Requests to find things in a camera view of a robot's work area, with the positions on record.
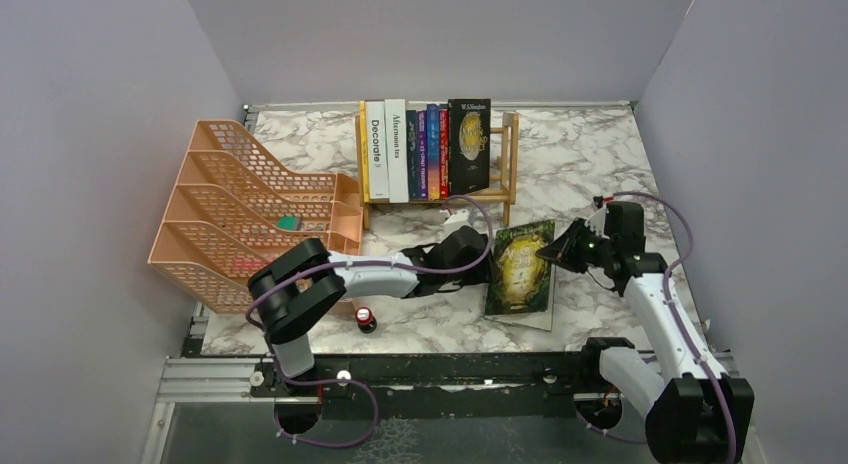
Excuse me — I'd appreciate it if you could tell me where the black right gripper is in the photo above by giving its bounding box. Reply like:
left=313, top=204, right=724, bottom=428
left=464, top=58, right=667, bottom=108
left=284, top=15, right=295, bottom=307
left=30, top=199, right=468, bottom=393
left=537, top=216, right=616, bottom=274

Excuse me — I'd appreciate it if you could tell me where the green Alice Wonderland book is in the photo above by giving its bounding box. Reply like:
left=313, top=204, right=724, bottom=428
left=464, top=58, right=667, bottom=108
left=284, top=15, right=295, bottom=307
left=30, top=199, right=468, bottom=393
left=483, top=219, right=556, bottom=332

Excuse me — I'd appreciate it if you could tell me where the purple 52-Storey Treehouse book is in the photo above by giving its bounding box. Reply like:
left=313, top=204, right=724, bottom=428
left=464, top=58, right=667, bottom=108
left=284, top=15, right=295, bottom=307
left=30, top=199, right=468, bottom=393
left=417, top=110, right=429, bottom=201

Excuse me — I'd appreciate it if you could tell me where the black Moon and Sixpence book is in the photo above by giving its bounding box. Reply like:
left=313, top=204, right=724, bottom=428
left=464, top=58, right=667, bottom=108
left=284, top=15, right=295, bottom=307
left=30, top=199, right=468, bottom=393
left=447, top=99, right=491, bottom=195

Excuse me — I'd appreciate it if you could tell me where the red 13-Storey Treehouse book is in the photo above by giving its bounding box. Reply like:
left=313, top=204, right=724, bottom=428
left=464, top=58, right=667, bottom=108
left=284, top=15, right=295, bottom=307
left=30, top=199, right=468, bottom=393
left=439, top=104, right=449, bottom=199

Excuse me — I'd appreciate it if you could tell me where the blue Jane Eyre book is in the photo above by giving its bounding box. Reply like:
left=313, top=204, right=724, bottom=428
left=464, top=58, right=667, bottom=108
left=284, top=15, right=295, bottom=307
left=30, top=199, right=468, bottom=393
left=426, top=103, right=441, bottom=200

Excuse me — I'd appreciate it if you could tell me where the floral Little Women book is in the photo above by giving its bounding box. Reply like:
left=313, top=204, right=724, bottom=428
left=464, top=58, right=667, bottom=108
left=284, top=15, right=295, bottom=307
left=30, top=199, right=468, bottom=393
left=406, top=110, right=420, bottom=201

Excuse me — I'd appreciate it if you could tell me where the Afternoon tea coffee cover book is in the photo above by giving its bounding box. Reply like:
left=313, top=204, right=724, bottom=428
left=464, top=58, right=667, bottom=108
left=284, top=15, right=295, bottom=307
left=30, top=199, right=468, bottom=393
left=385, top=99, right=409, bottom=203

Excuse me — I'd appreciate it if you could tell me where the white Furniture Decorate book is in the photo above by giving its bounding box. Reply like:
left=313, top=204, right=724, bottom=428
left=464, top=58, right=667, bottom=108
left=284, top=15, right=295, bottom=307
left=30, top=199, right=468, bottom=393
left=365, top=100, right=389, bottom=200

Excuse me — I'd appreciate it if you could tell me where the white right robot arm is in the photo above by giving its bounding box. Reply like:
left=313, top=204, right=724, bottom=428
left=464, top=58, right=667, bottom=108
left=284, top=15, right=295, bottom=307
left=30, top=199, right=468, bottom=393
left=537, top=196, right=754, bottom=463

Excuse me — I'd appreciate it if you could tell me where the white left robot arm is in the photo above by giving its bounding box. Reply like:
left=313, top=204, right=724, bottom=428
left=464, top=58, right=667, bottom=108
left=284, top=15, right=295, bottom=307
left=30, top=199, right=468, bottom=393
left=247, top=226, right=492, bottom=395

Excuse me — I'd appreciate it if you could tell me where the wooden book rack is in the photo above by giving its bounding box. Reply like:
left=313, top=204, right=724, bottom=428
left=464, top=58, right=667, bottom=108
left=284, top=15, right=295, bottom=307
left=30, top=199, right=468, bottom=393
left=354, top=111, right=520, bottom=229

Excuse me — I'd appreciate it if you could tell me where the thin yellow book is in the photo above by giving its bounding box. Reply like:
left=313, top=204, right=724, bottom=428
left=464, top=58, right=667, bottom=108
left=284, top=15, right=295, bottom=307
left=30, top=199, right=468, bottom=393
left=357, top=100, right=370, bottom=203

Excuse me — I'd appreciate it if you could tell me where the red capped small bottle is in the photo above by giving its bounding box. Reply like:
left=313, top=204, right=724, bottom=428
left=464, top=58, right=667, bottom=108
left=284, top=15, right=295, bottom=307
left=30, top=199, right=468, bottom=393
left=355, top=306, right=377, bottom=334

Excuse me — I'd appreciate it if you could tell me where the green eraser in organizer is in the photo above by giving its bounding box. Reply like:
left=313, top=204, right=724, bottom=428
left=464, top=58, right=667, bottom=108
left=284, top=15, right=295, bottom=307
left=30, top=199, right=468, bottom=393
left=276, top=216, right=304, bottom=231

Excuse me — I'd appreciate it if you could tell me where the pink highlighter in organizer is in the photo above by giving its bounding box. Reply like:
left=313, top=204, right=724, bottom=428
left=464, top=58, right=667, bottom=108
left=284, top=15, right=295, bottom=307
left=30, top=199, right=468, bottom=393
left=230, top=257, right=270, bottom=279

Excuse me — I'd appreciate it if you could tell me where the orange plastic file organizer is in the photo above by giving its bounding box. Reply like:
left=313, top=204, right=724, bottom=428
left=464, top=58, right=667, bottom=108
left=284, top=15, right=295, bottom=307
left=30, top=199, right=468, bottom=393
left=148, top=120, right=363, bottom=314

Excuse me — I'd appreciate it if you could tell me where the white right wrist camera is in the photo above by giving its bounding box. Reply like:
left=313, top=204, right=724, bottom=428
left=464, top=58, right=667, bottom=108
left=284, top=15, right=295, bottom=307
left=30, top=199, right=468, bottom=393
left=585, top=195, right=612, bottom=237

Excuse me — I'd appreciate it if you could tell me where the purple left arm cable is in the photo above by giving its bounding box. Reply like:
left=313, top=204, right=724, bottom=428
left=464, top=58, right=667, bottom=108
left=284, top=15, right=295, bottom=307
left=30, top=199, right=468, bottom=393
left=245, top=194, right=496, bottom=386

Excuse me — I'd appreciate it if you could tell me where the black metal base rail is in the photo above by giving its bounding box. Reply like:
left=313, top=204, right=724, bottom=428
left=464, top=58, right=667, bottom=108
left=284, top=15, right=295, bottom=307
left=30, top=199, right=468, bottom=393
left=249, top=352, right=626, bottom=428

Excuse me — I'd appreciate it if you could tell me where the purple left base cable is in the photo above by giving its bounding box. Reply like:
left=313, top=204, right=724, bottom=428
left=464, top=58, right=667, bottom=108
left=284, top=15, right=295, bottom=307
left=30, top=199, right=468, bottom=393
left=272, top=374, right=380, bottom=449

